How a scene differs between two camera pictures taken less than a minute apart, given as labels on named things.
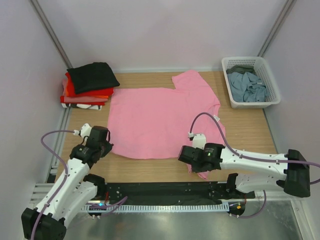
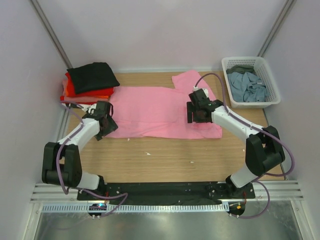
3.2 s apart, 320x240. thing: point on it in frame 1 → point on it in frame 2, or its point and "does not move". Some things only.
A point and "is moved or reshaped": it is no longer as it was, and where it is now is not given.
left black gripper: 108,147 → 111,127
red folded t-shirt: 107,91 does not move
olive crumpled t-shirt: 241,69 does not move
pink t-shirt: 149,123 is moved or reshaped
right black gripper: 195,169 → 191,108
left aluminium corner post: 44,19 does not move
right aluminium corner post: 287,9 does not move
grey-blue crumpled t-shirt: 246,87 does not move
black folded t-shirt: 92,76 does not move
